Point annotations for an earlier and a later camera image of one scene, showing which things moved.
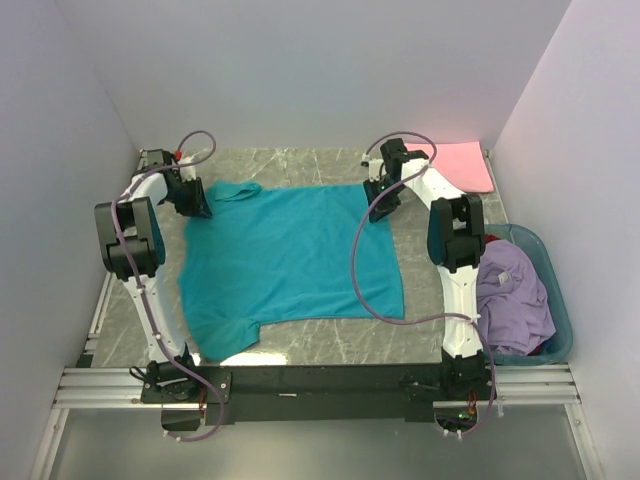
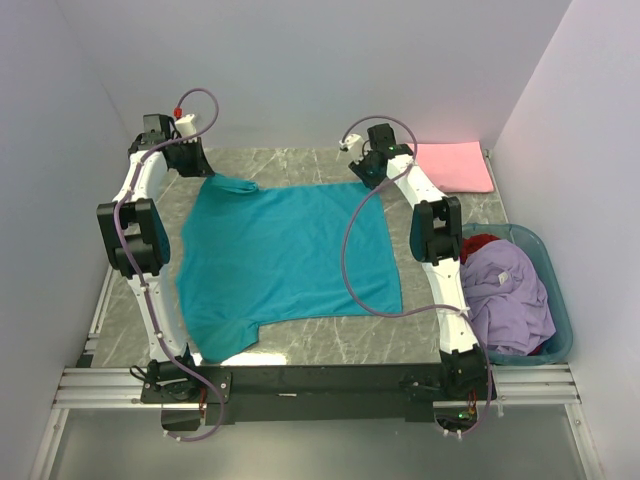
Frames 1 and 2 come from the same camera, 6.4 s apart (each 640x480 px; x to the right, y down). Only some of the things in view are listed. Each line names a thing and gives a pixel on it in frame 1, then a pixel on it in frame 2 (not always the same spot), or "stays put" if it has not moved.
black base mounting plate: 343,393 stays put
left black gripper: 199,206 to 201,167
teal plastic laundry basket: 555,296 stays put
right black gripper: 380,208 to 371,183
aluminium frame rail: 539,384 stays put
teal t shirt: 278,254 stays put
